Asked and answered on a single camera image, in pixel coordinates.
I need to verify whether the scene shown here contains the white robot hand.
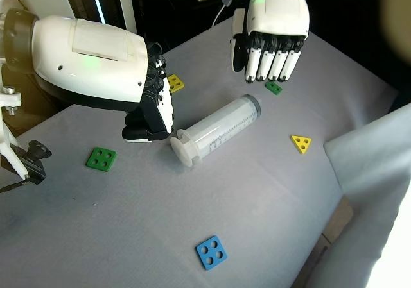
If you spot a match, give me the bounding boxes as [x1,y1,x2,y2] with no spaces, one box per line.
[228,0,311,84]
[30,14,176,144]

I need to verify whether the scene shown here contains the large clear plastic syringe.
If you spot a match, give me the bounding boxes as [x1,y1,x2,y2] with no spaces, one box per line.
[169,94,263,167]

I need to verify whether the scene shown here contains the green two-hole block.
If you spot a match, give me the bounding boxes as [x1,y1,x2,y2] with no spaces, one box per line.
[265,80,283,96]

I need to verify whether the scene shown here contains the yellow square four-hole block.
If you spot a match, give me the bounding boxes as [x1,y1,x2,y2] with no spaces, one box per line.
[167,74,186,94]

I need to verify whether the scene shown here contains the green square four-hole block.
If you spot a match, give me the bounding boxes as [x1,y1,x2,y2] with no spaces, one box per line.
[85,147,117,173]

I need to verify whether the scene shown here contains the blurred beige object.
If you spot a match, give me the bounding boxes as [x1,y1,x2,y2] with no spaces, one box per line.
[377,0,411,64]

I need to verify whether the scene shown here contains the yellow triangle three-hole block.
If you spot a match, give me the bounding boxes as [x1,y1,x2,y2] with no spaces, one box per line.
[290,135,313,155]

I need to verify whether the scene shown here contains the grey table cloth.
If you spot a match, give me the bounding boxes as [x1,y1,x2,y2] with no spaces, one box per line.
[0,15,401,288]

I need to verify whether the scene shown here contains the light grey cloth panel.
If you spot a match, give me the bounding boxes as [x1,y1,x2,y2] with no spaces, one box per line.
[323,103,411,288]

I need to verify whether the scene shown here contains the brown cardboard piece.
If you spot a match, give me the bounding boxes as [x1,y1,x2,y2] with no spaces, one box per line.
[301,198,354,288]

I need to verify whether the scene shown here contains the blue square four-hole block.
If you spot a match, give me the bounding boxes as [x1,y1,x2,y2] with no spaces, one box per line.
[195,235,229,271]

